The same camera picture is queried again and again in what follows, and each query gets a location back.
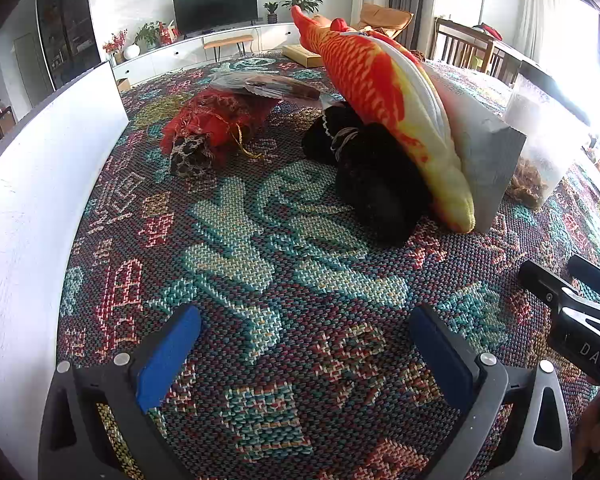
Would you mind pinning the black television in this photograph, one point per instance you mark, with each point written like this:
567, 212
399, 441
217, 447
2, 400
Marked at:
215, 7

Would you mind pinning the cardboard box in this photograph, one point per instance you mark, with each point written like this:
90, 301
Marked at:
124, 85

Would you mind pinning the clear jar with black lid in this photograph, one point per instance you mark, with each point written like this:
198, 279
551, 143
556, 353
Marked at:
540, 135

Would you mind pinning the leopard print cloth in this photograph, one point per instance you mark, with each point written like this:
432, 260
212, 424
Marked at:
190, 155

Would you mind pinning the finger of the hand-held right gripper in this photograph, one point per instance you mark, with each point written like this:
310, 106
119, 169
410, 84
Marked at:
542, 280
592, 275

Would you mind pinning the white storage box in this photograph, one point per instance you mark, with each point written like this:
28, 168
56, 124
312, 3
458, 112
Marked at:
30, 210

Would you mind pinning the wooden slatted chairs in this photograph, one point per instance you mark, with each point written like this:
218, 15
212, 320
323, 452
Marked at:
460, 42

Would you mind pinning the black cloth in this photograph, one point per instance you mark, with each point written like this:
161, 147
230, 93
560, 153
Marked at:
380, 185

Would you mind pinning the white sheer curtain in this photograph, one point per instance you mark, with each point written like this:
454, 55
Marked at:
545, 5

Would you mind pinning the small green potted plant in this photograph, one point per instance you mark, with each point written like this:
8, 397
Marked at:
271, 10

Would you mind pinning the red cloth on chairs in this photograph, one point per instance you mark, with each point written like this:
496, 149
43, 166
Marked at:
490, 32

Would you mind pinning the white television cabinet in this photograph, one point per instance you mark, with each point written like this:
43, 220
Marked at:
180, 55

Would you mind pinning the red mesh pouch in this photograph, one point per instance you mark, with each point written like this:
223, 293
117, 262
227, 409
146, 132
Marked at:
215, 120

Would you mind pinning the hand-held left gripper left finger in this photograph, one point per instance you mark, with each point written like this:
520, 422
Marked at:
167, 355

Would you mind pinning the orange lounge chair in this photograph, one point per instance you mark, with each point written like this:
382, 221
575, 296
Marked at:
385, 20

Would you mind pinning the printed woven blanket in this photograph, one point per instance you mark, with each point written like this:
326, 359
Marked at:
280, 285

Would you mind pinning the yellow flat box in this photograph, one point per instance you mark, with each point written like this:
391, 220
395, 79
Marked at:
300, 55

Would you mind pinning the orange fish plush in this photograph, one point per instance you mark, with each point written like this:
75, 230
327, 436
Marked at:
380, 85

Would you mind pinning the black display cabinet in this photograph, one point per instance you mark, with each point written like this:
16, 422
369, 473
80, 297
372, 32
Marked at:
65, 25

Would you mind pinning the red flowers in white vase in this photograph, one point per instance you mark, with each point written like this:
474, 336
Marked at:
130, 51

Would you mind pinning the large green potted plant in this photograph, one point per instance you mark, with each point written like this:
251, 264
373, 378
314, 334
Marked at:
300, 2

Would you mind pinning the clear plastic bag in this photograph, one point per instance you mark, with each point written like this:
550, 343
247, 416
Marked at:
275, 87

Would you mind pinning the red gift bag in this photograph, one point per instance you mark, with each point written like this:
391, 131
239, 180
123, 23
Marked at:
167, 34

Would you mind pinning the bushy green potted plant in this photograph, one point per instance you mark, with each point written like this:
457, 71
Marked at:
147, 32

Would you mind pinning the person's right hand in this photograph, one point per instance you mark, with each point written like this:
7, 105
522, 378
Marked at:
597, 430

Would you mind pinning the wooden bench with hairpin legs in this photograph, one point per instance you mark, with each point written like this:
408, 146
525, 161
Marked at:
227, 41

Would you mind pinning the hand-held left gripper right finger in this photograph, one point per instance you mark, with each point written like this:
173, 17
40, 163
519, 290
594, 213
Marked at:
440, 355

